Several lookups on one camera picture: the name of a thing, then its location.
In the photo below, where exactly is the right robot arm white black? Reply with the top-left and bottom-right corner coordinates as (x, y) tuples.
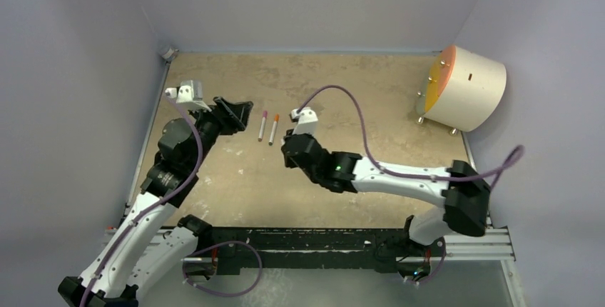
(280, 134), (491, 255)

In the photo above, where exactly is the cream cylindrical drum toy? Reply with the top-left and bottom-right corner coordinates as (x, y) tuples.
(415, 44), (507, 135)

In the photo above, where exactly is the tape roll in corner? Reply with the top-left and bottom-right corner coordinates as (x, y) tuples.
(158, 44), (178, 63)

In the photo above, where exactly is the aluminium frame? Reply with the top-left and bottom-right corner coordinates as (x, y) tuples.
(85, 59), (528, 307)

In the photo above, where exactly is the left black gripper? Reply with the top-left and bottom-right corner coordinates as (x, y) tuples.
(188, 96), (252, 170)

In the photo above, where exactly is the white pen brown tip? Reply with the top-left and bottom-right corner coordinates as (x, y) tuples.
(258, 114), (267, 142)

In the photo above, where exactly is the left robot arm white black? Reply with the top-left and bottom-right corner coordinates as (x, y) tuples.
(58, 96), (253, 306)

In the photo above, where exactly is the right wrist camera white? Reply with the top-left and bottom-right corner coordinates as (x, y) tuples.
(290, 106), (318, 136)

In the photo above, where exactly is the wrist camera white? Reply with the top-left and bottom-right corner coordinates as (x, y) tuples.
(290, 106), (318, 136)
(164, 80), (211, 111)

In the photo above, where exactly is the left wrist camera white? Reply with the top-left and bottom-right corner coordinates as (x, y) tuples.
(164, 80), (211, 111)

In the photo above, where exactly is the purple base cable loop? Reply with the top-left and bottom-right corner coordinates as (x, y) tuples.
(181, 241), (264, 297)

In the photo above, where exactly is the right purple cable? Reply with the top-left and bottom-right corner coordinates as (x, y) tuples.
(298, 85), (526, 190)

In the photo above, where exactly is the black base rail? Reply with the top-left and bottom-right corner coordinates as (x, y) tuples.
(200, 227), (410, 275)

